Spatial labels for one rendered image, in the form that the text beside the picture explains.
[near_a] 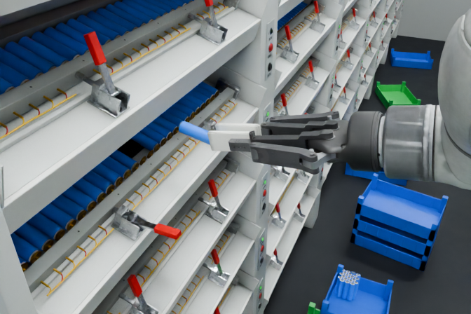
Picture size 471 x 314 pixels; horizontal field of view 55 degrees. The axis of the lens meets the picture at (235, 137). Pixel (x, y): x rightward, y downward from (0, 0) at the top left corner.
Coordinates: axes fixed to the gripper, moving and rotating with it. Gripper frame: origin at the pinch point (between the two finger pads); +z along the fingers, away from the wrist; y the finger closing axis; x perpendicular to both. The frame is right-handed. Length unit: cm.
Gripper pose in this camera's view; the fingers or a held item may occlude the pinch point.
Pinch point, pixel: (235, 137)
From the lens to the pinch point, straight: 64.3
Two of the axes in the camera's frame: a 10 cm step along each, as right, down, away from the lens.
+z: -9.0, -0.3, 4.4
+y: 4.0, -4.7, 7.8
